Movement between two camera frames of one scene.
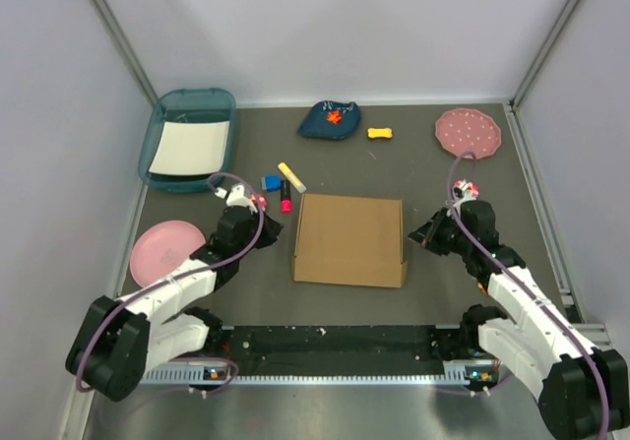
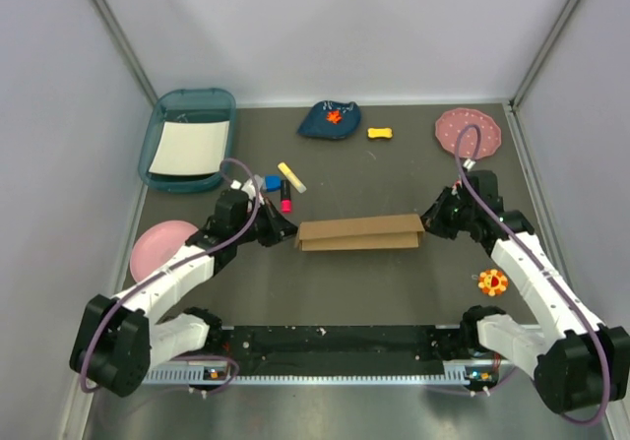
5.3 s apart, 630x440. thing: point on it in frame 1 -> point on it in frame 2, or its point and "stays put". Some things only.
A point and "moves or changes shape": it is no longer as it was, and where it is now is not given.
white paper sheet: [191, 148] stays put
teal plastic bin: [188, 138] stays put
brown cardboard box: [349, 241] moves or changes shape
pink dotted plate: [458, 129] stays put
